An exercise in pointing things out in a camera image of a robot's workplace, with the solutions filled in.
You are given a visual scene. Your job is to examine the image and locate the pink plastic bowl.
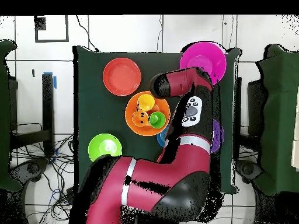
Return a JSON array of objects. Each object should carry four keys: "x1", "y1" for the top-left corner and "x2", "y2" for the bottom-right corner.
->
[{"x1": 179, "y1": 41, "x2": 228, "y2": 86}]

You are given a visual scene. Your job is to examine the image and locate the blue cable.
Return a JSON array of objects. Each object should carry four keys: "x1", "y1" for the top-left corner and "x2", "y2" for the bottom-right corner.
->
[{"x1": 50, "y1": 187, "x2": 62, "y2": 202}]

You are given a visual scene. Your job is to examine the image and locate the purple plastic bowl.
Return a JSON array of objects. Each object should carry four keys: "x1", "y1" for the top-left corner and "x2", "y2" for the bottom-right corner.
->
[{"x1": 210, "y1": 118, "x2": 225, "y2": 154}]

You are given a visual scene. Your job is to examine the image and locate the red plastic bowl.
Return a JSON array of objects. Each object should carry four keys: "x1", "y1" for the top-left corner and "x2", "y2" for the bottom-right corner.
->
[{"x1": 102, "y1": 57, "x2": 142, "y2": 97}]

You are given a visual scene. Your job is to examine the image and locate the orange plastic bowl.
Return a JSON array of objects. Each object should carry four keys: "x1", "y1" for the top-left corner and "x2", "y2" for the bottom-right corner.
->
[{"x1": 124, "y1": 90, "x2": 171, "y2": 137}]

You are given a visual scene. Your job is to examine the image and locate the white paper sheet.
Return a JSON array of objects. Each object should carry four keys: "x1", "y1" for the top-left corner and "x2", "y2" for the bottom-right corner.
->
[{"x1": 291, "y1": 85, "x2": 299, "y2": 173}]

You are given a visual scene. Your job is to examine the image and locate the black computer tower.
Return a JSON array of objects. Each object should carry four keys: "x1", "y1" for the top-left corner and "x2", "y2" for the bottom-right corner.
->
[{"x1": 247, "y1": 79, "x2": 267, "y2": 138}]

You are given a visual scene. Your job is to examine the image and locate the blue tape strip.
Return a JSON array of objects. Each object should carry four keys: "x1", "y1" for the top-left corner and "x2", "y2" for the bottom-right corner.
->
[{"x1": 43, "y1": 71, "x2": 57, "y2": 89}]

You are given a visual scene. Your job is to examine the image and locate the green plastic cup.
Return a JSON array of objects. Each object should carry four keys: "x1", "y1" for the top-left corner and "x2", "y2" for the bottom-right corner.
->
[{"x1": 148, "y1": 111, "x2": 167, "y2": 129}]

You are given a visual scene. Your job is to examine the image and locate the black rounded floor machine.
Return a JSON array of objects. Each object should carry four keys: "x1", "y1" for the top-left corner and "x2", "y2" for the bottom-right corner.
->
[
  {"x1": 235, "y1": 159, "x2": 265, "y2": 185},
  {"x1": 9, "y1": 157, "x2": 51, "y2": 187}
]

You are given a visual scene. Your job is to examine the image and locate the black floor cable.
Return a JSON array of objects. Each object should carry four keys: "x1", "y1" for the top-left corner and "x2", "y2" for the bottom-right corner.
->
[{"x1": 75, "y1": 15, "x2": 100, "y2": 53}]

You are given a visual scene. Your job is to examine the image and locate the black square floor frame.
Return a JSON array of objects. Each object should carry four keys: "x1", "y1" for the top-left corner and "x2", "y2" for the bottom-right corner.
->
[{"x1": 34, "y1": 15, "x2": 70, "y2": 43}]

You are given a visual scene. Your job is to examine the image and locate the dark green table cloth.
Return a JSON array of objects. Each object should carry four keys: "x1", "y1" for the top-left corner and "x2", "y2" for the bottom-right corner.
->
[{"x1": 72, "y1": 45, "x2": 242, "y2": 195}]

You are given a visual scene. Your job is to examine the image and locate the neighbouring green cloth table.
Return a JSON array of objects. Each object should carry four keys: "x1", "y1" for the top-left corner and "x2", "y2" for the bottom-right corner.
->
[
  {"x1": 0, "y1": 39, "x2": 23, "y2": 193},
  {"x1": 253, "y1": 44, "x2": 299, "y2": 197}
]

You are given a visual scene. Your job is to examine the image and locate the green plastic bowl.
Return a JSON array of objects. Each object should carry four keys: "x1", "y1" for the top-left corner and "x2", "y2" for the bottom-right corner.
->
[{"x1": 88, "y1": 133, "x2": 123, "y2": 162}]

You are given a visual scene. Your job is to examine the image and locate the blue plastic bowl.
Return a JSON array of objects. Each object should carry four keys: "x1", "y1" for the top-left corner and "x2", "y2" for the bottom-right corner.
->
[{"x1": 156, "y1": 124, "x2": 170, "y2": 148}]

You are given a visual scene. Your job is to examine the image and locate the orange plastic cup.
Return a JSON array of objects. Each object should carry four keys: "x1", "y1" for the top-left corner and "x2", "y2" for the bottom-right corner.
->
[{"x1": 131, "y1": 110, "x2": 150, "y2": 127}]

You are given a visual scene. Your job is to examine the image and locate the yellow plastic cup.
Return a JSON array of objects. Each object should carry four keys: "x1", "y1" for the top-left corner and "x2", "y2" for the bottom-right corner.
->
[{"x1": 137, "y1": 93, "x2": 155, "y2": 111}]

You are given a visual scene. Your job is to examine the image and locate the black metal stand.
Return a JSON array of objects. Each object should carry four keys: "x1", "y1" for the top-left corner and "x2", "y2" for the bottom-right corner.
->
[{"x1": 10, "y1": 72, "x2": 55, "y2": 157}]

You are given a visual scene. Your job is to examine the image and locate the tangle of black cables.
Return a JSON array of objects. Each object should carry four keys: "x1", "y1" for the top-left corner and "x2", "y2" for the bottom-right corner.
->
[{"x1": 10, "y1": 122, "x2": 78, "y2": 224}]

